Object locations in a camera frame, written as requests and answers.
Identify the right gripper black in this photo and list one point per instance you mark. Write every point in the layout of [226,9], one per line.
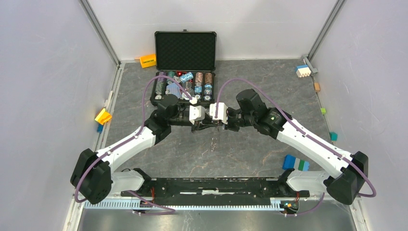
[229,126]

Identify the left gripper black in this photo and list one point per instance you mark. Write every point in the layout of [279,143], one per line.
[201,124]

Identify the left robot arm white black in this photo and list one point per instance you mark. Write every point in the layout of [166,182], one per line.
[94,176]

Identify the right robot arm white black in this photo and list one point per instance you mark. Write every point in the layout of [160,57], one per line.
[343,173]

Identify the blue playing card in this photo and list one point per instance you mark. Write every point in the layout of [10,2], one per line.
[174,89]

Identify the black poker chip case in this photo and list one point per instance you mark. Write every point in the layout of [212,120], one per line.
[187,58]

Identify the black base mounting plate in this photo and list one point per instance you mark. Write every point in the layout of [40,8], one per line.
[216,191]

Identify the blue green toy brick stack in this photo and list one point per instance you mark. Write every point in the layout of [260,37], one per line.
[291,162]

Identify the yellow box at back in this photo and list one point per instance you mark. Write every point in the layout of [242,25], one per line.
[148,60]

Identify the blue white toy brick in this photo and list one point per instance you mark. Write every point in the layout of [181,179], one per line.
[303,71]

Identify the orange wooden cube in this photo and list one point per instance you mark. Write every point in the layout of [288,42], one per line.
[317,87]

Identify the yellow orange block left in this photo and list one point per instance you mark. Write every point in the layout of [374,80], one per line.
[103,116]

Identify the small blue block left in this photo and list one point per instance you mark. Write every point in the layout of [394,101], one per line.
[100,128]

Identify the teal small cube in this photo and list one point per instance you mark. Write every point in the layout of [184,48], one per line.
[333,136]

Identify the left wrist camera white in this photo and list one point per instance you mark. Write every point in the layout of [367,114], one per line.
[196,111]

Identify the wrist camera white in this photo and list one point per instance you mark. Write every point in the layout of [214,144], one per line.
[218,112]
[196,111]

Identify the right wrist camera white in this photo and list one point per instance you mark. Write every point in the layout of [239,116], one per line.
[218,112]

